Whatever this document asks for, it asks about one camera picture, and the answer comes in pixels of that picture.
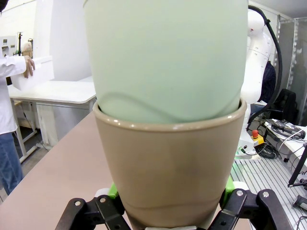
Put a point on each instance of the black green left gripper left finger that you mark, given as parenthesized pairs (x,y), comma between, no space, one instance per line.
(100,210)

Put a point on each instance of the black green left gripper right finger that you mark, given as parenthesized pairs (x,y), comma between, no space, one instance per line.
(242,208)

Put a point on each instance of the brown plastic cup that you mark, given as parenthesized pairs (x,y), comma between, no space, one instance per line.
(168,163)

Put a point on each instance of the white plastic basket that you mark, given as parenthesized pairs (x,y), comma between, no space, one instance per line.
(40,72)

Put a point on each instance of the light green plastic cup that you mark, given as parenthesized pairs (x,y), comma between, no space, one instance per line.
(165,60)

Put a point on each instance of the person's right forearm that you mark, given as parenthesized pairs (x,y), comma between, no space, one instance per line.
(12,67)

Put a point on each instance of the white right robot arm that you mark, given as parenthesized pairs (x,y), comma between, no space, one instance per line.
(255,60)

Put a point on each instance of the person's right hand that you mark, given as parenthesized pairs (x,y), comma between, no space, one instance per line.
(29,65)

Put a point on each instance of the black handheld scanner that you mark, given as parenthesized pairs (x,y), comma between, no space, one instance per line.
(301,203)

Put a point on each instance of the black tripod stand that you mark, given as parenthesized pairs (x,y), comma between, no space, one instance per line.
(299,167)

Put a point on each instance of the yellow red emergency stop button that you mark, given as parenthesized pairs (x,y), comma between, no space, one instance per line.
(256,137)

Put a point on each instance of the white equipment desk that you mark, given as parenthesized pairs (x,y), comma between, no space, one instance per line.
(296,148)

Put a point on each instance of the black grey handheld device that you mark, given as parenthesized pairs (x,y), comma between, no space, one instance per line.
(285,127)

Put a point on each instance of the white side table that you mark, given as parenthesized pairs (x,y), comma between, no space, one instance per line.
(55,92)

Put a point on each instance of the background person in dark blue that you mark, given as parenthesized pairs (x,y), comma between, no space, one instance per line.
(269,81)

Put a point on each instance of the person in white shirt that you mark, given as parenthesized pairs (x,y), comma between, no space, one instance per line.
(7,107)

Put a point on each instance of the grooved aluminium base plate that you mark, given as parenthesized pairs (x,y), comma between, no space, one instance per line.
(263,177)

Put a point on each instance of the metal frame rack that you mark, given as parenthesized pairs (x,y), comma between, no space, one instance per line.
(293,60)

